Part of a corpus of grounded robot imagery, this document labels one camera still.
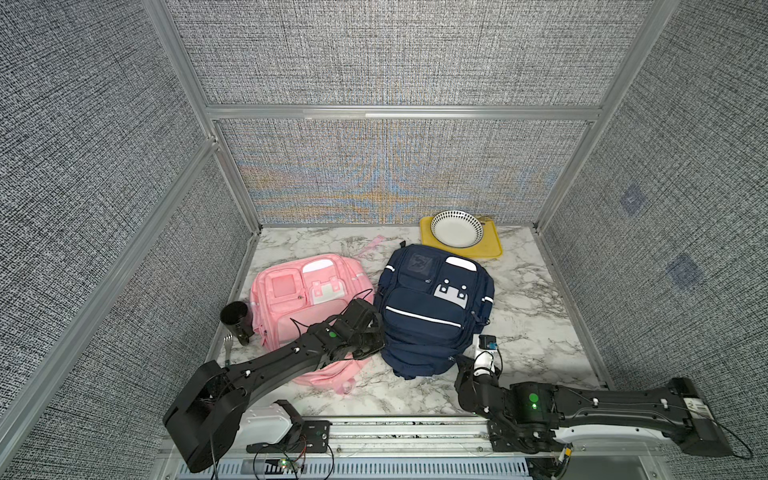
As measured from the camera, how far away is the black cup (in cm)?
87

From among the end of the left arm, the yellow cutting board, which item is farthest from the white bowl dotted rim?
the end of the left arm

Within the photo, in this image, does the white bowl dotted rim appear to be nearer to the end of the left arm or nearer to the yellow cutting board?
the yellow cutting board

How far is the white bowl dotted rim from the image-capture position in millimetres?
1148

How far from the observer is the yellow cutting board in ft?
3.68

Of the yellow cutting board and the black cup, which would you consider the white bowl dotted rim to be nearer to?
the yellow cutting board

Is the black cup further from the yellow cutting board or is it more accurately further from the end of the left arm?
the yellow cutting board

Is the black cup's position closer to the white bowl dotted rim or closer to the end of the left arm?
the end of the left arm
